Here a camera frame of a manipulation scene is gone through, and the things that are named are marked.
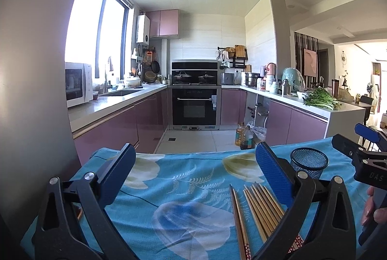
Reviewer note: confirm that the woven bamboo basket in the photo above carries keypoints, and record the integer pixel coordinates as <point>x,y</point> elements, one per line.
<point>150,76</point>

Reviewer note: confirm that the wooden cutting board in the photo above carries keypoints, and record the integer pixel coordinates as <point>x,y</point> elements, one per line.
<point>240,51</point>

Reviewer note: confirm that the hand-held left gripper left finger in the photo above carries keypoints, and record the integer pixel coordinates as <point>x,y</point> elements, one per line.
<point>119,175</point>

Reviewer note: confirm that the small steel kettle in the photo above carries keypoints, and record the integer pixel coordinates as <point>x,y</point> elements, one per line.
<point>167,79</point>

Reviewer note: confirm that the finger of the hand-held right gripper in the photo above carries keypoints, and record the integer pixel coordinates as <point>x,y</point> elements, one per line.
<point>369,133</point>
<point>347,146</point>

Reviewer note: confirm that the person's right hand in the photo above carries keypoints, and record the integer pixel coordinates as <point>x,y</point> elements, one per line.
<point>370,211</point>

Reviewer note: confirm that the blue floral tablecloth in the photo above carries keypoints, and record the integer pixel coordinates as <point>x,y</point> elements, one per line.
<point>187,187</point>

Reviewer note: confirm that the orange hanging kitchen tool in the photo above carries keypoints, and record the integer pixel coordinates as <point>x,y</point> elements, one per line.
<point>150,56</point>

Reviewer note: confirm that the pink wall picture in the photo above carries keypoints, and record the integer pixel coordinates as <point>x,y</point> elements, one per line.
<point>310,63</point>

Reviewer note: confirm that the pink wall cabinets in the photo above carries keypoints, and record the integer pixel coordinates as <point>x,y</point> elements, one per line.
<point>163,23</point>

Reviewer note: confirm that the black frying pan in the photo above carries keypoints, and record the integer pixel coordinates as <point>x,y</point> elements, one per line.
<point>155,66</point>

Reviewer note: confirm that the clear plastic bag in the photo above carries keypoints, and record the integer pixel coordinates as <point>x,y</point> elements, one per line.
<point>260,136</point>

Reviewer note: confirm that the glass-lidded black pot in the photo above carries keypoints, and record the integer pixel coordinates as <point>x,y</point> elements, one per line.
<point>183,76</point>
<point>206,77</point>

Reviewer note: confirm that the dark brown chopstick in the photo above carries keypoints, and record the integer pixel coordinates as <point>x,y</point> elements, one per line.
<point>242,226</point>
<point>235,211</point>

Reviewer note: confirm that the mint green air fryer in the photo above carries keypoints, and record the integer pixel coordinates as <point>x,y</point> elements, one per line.
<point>294,78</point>

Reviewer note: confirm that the bunch of green vegetables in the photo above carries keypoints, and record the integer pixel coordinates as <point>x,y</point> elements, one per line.
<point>322,100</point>

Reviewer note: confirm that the white wall water heater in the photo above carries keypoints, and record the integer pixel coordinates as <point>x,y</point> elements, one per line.
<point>143,29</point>

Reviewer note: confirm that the black integrated stove oven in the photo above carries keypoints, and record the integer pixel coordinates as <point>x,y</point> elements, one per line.
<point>195,106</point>

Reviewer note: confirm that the steel kitchen faucet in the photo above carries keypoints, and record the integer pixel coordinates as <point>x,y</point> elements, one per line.
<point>108,75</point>

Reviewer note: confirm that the wall clock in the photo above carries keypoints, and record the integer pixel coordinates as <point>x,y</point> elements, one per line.
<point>344,57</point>

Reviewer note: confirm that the dark striped wall panel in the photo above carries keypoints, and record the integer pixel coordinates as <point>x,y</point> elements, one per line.
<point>298,42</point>

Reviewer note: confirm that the white ceramic pot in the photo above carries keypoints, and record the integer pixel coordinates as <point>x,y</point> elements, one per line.
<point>133,82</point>

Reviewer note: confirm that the steel thermos bottle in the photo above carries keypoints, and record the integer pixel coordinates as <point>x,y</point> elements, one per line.
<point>286,87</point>

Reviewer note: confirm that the pink kitchen base cabinets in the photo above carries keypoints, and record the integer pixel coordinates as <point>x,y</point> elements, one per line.
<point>121,124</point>
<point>281,118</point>

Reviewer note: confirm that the black mesh utensil holder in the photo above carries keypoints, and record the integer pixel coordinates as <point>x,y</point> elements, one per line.
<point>311,161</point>

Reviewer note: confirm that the grey refrigerator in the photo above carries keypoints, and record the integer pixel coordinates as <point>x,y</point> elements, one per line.
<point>36,81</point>

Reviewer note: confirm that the kitchen window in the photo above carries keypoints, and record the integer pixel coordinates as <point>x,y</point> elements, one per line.
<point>87,30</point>

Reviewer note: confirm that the brown travel tumbler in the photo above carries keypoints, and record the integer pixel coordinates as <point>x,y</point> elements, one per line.
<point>335,87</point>

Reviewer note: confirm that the black wall spice rack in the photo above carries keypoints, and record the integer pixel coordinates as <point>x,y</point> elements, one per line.
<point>232,62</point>

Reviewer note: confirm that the white microwave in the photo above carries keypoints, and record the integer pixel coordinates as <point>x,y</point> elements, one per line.
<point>78,84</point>

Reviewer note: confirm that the bunch of wooden chopsticks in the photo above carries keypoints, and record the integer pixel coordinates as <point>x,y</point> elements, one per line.
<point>260,211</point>

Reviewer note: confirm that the grey countertop appliance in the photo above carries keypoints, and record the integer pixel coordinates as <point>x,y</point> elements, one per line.
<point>227,79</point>

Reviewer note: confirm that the yellow cooking oil bottle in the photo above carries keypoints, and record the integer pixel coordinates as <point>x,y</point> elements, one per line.
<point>239,136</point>

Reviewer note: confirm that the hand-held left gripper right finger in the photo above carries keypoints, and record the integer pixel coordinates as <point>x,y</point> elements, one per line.
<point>272,175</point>

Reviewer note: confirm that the steel stockpot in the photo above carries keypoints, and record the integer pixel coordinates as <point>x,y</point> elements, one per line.
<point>252,79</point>

